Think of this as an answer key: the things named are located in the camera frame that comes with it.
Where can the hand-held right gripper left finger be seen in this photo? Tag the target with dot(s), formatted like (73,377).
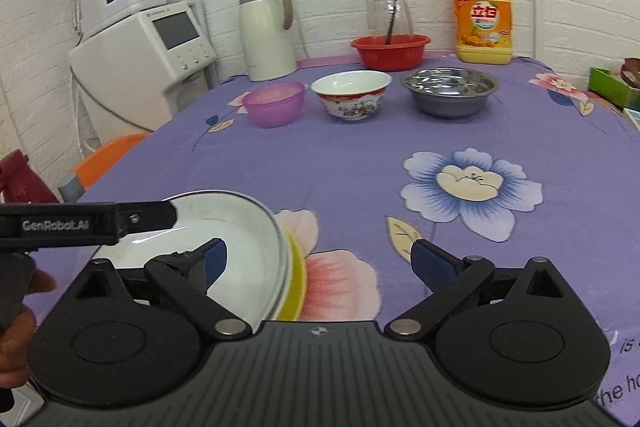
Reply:
(216,257)

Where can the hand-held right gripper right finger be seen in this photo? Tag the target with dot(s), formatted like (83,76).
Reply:
(429,261)

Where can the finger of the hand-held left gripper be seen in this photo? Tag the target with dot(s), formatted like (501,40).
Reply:
(147,214)

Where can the white plate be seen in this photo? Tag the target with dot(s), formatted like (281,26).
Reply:
(245,237)

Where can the yellow plate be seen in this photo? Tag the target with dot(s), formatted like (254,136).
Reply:
(296,277)

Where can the person's left hand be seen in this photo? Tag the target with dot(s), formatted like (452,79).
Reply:
(15,347)

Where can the dark red kettle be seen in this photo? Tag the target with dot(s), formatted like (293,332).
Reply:
(22,179)

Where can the orange stool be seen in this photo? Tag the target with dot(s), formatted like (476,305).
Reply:
(107,157)

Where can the purple floral tablecloth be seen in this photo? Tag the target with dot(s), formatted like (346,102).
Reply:
(300,172)

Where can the white water dispenser machine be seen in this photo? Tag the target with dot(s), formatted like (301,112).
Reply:
(130,72)

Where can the stainless steel bowl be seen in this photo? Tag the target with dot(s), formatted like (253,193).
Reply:
(450,99)

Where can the purple plastic bowl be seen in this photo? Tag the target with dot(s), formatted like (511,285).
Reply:
(274,104)

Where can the white floral ceramic bowl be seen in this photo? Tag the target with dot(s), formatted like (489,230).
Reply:
(352,99)

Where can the red plastic basin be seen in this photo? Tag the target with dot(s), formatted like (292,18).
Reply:
(390,56)

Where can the white thermos jug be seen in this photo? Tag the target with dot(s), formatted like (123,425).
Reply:
(265,37)

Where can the yellow detergent bottle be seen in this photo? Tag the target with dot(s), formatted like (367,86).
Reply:
(482,27)

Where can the teal box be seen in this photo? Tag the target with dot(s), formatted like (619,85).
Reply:
(634,119)

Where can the green box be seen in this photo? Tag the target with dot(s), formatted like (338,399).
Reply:
(607,84)

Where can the clear glass jar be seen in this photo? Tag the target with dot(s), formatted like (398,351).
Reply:
(377,7)

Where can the black stick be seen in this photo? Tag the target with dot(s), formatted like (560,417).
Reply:
(395,2)

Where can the brown container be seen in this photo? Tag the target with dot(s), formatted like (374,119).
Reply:
(632,72)

